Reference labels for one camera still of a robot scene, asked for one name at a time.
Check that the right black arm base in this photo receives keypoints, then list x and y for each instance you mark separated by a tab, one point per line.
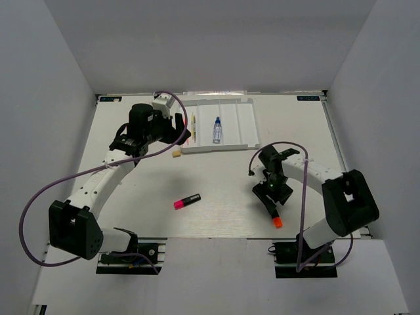
285	262

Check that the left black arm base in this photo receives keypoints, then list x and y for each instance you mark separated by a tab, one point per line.
148	259

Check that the small blue-capped bottle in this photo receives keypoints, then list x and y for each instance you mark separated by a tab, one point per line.
217	131

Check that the pink highlighter black cap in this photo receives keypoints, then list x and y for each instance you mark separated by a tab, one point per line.
186	201

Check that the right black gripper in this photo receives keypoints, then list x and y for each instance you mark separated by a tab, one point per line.
262	191

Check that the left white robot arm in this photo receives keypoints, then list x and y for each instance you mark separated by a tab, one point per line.
73	224

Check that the yellow pen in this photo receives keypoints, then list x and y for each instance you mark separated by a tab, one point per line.
193	127

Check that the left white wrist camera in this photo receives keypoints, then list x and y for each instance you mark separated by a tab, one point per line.
163	103

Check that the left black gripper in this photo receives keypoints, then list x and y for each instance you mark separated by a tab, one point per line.
174	135

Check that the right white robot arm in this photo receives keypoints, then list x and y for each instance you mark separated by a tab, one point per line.
348	201

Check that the white compartment tray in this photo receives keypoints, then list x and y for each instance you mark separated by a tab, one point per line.
238	121

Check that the orange highlighter black cap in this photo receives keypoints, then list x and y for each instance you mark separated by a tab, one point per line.
276	220

